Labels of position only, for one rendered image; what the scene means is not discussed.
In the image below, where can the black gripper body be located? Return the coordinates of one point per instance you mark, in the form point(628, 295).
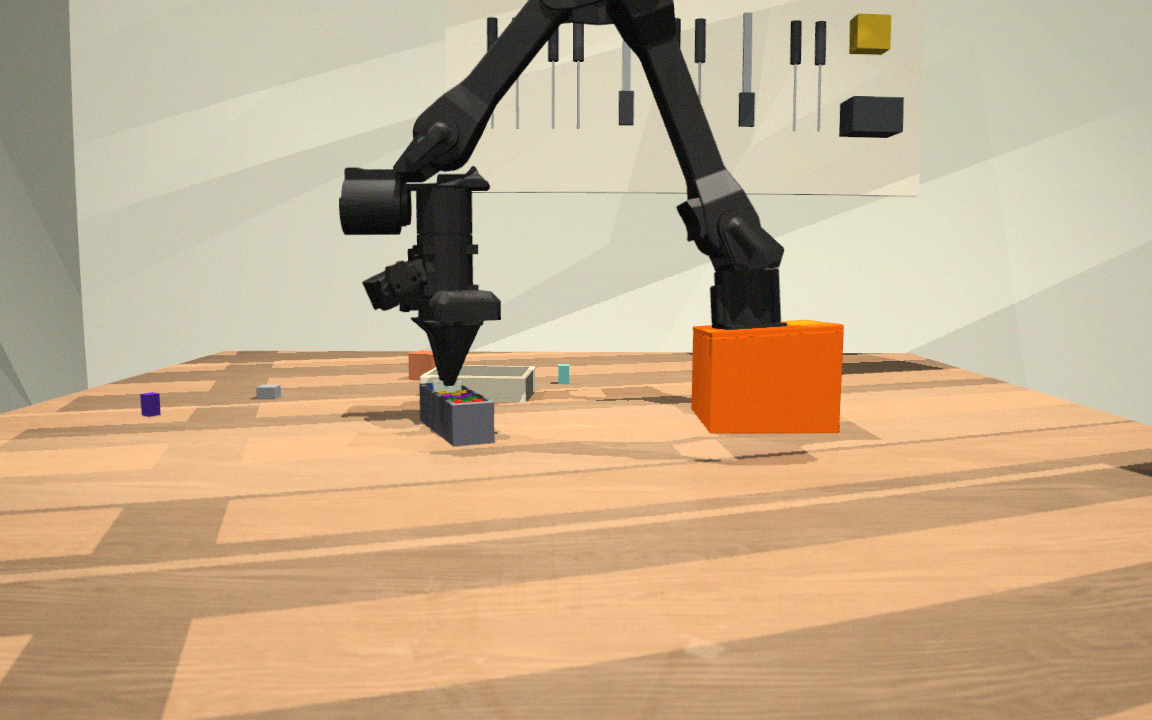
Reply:
point(457, 299)

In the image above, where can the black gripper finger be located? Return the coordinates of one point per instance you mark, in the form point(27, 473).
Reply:
point(431, 340)
point(453, 341)

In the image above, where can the white shallow tray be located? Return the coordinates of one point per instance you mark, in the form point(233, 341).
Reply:
point(497, 383)

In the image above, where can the small purple block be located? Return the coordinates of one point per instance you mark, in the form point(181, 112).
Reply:
point(150, 404)

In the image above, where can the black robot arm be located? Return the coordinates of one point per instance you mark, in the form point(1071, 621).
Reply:
point(718, 214)

